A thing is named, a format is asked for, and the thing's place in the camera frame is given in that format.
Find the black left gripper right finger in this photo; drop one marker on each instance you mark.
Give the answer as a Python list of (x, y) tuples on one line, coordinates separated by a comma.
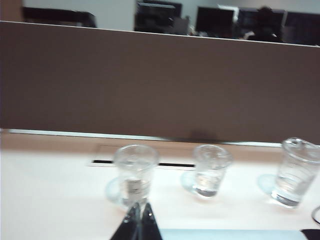
[(150, 225)]

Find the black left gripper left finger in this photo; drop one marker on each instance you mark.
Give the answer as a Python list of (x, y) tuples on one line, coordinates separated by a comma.
[(128, 227)]

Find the clear lidded cup white label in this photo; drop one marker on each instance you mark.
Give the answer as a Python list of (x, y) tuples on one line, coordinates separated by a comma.
[(136, 165)]

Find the tall clear cup siren logo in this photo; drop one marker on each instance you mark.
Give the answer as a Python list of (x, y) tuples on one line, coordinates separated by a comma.
[(295, 175)]

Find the long brown desk partition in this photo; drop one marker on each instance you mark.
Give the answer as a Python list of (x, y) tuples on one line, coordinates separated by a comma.
[(150, 87)]

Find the black mouse pad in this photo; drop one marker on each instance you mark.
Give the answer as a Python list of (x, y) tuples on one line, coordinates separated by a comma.
[(312, 235)]

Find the dark-haired seated person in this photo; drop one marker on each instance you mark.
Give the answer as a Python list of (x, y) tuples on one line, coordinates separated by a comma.
[(266, 25)]

